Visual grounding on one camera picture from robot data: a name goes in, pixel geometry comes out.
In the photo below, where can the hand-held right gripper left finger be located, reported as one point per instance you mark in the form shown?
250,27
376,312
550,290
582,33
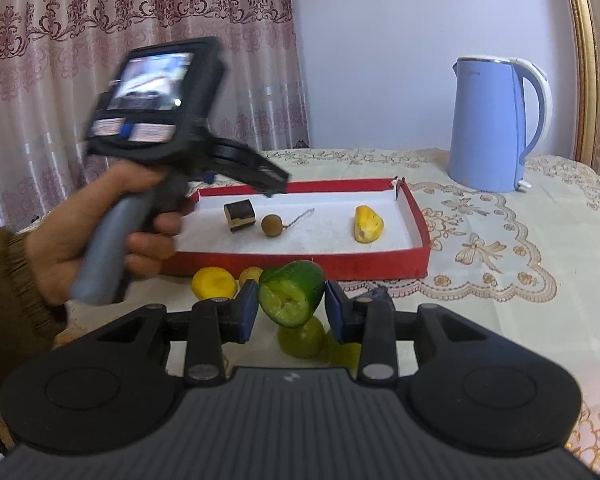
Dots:
247,312

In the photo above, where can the small yellow fruit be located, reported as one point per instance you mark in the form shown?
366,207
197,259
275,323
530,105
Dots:
250,275

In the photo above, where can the yellow-green lime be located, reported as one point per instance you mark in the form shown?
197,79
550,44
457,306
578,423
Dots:
302,341

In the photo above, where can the red cardboard box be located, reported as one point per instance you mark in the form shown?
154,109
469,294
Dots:
380,262

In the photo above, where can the pink patterned curtain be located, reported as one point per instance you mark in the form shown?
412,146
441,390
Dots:
55,60

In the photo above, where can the green tangerine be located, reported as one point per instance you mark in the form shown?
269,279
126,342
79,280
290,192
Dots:
342,355

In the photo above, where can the person's left hand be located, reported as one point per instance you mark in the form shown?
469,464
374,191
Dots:
60,250

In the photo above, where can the gold frame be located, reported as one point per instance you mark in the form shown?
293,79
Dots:
582,60

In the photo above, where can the brown longan with stem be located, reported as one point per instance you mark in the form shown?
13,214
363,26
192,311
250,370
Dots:
271,226

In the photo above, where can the blue electric kettle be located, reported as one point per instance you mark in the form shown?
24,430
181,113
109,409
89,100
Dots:
485,125

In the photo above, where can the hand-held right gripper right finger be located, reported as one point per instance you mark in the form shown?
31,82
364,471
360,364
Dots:
336,316

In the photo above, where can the person's left forearm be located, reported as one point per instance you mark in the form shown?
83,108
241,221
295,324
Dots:
5,310

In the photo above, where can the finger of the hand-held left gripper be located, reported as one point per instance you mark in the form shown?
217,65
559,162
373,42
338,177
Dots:
270,175

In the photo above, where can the green cut fruit half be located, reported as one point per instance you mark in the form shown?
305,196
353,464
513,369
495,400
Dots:
290,295

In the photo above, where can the large yellow fruit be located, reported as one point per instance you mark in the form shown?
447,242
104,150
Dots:
212,282

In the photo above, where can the dark eggplant piece left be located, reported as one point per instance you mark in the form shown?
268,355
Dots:
240,216

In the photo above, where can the yellow fruit piece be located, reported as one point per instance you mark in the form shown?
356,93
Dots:
367,225

